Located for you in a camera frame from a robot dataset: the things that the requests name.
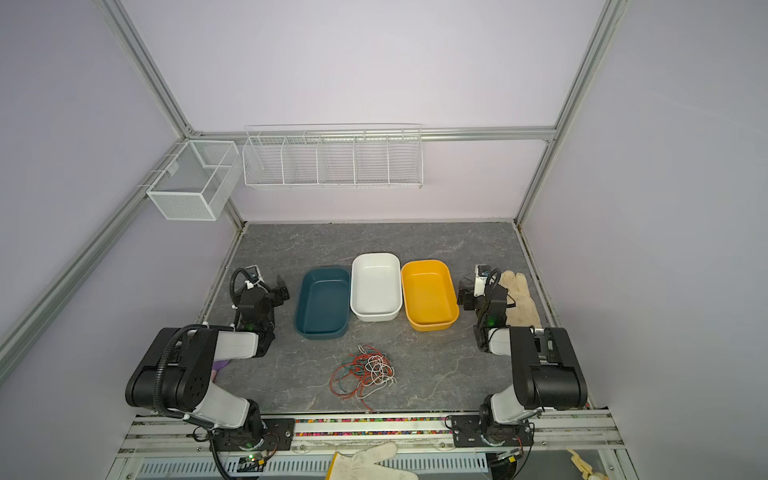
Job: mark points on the dark teal plastic bin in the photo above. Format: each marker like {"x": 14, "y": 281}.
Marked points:
{"x": 323, "y": 307}

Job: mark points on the white mesh box basket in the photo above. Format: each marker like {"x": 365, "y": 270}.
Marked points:
{"x": 198, "y": 181}

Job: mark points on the white glove at front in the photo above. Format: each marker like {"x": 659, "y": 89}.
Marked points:
{"x": 366, "y": 465}

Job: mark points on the beige work glove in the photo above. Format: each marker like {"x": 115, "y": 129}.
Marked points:
{"x": 524, "y": 313}

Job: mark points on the small cream object front right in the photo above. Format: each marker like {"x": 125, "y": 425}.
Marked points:
{"x": 587, "y": 471}

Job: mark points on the white wire shelf basket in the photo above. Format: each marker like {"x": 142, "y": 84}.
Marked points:
{"x": 333, "y": 155}

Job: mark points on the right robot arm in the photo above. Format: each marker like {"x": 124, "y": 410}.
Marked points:
{"x": 544, "y": 367}

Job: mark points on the white plastic bin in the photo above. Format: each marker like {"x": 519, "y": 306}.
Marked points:
{"x": 376, "y": 287}

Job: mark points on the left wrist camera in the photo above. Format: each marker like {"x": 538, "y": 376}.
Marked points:
{"x": 254, "y": 274}

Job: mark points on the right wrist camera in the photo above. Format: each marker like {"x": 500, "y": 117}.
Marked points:
{"x": 482, "y": 273}

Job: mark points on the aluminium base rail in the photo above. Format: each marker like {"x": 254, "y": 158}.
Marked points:
{"x": 304, "y": 434}

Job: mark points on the yellow plastic bin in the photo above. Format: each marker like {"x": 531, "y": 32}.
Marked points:
{"x": 429, "y": 297}

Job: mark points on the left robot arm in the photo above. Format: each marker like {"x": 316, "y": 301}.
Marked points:
{"x": 175, "y": 377}

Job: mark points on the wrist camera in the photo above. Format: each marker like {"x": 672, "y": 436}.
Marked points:
{"x": 254, "y": 274}
{"x": 482, "y": 273}

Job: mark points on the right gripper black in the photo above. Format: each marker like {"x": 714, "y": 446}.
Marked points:
{"x": 471, "y": 298}

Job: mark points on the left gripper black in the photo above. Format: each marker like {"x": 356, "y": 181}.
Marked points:
{"x": 275, "y": 294}

